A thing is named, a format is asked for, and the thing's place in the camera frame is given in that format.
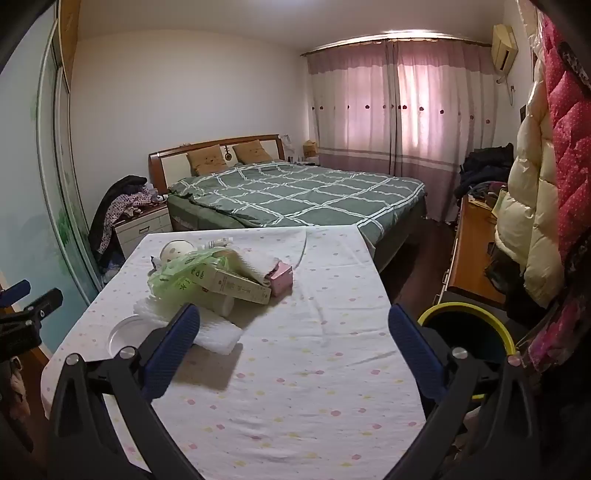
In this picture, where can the white foam wrap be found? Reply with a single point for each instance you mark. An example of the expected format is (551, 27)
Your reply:
(218, 333)

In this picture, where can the beige carton box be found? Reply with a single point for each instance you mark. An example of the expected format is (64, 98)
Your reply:
(240, 286)

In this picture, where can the pile of clothes on cabinet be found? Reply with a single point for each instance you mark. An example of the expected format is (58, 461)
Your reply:
(99, 221)

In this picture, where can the pink sheer curtain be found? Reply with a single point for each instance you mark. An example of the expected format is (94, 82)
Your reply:
(369, 106)

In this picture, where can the white spotted tablecloth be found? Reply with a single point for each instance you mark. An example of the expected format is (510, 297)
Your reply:
(300, 360)

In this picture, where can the patterned purple garment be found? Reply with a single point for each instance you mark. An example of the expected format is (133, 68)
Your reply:
(124, 205)

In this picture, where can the green picture card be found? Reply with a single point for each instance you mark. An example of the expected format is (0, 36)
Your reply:
(502, 203)

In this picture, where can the white nightstand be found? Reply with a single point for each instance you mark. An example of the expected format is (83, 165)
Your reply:
(144, 229)

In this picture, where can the wooden sideboard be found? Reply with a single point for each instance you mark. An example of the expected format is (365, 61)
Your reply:
(471, 249)

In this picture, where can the dark cloth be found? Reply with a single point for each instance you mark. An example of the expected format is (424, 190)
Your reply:
(503, 272)

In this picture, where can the curtain rod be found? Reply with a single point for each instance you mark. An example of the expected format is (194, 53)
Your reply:
(392, 40)

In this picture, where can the small pink box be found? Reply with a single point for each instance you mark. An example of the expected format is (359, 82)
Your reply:
(280, 277)

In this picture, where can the pink floral garment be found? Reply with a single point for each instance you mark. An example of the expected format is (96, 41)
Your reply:
(551, 332)

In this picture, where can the cream puffer jacket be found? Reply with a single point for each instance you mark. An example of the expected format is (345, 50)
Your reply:
(531, 184)

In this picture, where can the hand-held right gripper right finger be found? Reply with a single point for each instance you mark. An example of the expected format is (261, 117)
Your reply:
(415, 350)

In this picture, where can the green plastic bag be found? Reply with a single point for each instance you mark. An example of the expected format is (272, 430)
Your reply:
(178, 279)

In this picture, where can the glass sliding wardrobe door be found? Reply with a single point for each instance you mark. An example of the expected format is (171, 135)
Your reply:
(27, 184)

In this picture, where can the beige air conditioner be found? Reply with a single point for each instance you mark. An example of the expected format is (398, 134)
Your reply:
(503, 46)

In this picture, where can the wooden bed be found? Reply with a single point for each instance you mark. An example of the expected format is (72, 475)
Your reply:
(171, 165)

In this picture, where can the yellow rimmed trash bin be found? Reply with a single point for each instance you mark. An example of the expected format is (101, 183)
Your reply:
(471, 328)

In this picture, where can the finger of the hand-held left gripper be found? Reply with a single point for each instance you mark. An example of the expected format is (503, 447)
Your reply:
(16, 291)
(44, 304)

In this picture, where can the clear bottle with white cap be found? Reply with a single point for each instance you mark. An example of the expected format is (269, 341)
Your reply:
(219, 242)

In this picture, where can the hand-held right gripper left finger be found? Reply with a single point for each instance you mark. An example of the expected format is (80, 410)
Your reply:
(173, 350)

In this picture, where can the dark clothes pile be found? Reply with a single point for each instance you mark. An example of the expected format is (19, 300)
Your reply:
(485, 166)

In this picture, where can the green checked duvet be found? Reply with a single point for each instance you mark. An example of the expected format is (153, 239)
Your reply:
(300, 194)

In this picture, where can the brown bear pillow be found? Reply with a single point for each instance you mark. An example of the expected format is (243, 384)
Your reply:
(251, 152)
(207, 159)

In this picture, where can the red dotted puffer jacket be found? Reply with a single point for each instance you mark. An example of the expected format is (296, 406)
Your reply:
(570, 138)

